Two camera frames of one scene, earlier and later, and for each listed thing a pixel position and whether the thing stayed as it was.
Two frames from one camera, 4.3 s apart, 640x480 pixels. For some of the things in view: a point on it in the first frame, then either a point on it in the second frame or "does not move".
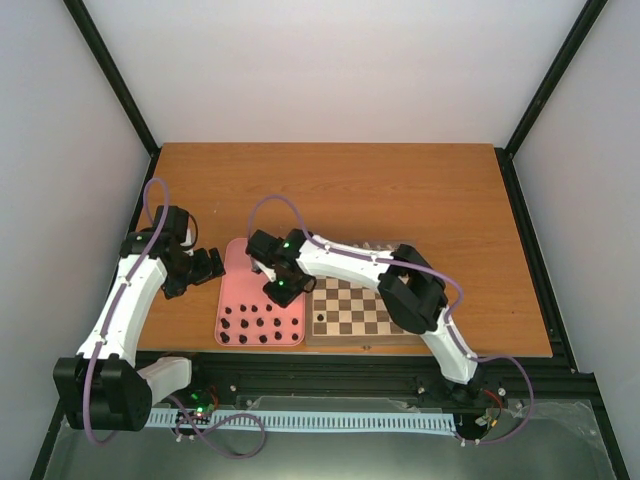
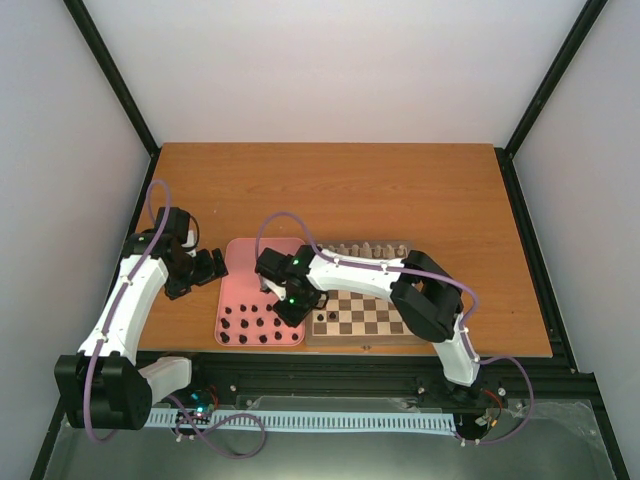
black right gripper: (284, 300) to (295, 319)
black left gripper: (173, 287) does not move
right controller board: (473, 425) does not move
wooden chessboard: (341, 311) does not move
